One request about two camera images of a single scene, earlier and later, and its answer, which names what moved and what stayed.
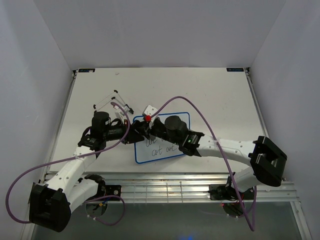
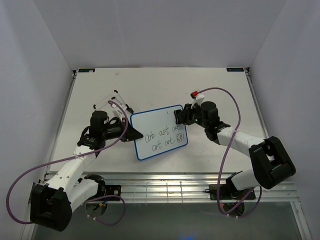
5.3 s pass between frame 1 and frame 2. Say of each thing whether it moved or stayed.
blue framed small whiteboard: moved
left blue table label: stayed
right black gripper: moved
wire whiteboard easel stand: stayed
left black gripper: stayed
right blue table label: stayed
